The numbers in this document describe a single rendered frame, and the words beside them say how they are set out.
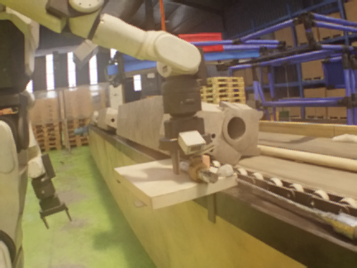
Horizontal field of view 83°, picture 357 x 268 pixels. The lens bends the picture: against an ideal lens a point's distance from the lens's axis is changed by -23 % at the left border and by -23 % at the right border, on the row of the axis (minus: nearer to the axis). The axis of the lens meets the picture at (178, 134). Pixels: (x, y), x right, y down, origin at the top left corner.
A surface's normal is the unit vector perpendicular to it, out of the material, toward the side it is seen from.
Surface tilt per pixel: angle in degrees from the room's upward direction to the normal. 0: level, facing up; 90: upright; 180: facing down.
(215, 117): 90
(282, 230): 90
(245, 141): 90
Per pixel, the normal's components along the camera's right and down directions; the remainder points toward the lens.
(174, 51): 0.40, 0.07
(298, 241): -0.91, 0.13
